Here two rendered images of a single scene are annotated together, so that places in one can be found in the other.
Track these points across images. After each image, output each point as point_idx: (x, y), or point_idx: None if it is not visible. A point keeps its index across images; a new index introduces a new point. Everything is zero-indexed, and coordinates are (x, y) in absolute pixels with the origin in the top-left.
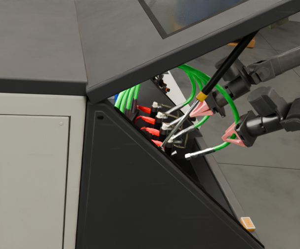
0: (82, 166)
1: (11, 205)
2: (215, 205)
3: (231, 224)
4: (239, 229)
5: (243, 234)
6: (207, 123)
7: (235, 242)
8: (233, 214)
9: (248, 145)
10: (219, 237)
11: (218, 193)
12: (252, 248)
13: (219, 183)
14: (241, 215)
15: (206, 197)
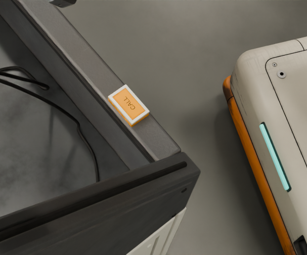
0: None
1: None
2: (44, 240)
3: (103, 218)
4: (125, 206)
5: (138, 201)
6: None
7: (123, 220)
8: (87, 89)
9: (63, 4)
10: (85, 245)
11: (31, 27)
12: (164, 195)
13: (22, 6)
14: (106, 82)
15: (9, 254)
